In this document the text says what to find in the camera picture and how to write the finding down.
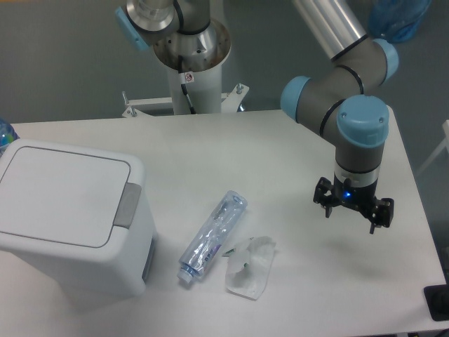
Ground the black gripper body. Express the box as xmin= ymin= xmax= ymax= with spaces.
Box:
xmin=331 ymin=176 xmax=377 ymax=216

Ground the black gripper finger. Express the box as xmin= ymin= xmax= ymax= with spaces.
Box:
xmin=368 ymin=198 xmax=394 ymax=234
xmin=313 ymin=177 xmax=334 ymax=218

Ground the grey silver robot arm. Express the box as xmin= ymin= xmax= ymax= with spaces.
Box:
xmin=115 ymin=1 xmax=398 ymax=229

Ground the white push-lid trash can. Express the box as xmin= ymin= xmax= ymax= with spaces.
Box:
xmin=1 ymin=138 xmax=157 ymax=297

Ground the black device at table edge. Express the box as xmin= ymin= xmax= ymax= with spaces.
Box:
xmin=424 ymin=284 xmax=448 ymax=322

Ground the crumpled white plastic wrapper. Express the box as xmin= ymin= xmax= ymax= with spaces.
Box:
xmin=222 ymin=236 xmax=276 ymax=300

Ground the crushed clear plastic bottle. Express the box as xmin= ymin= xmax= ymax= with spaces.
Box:
xmin=177 ymin=190 xmax=248 ymax=286

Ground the blue water jug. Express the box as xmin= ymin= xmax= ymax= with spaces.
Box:
xmin=368 ymin=0 xmax=432 ymax=43

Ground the water bottle with blue label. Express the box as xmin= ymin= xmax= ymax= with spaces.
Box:
xmin=0 ymin=118 xmax=20 ymax=156

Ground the white frame at right edge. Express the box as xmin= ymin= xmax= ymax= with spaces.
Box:
xmin=416 ymin=119 xmax=449 ymax=176

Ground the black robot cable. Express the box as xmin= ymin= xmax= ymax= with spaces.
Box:
xmin=177 ymin=54 xmax=196 ymax=115

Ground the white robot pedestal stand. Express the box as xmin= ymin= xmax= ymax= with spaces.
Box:
xmin=122 ymin=19 xmax=250 ymax=117

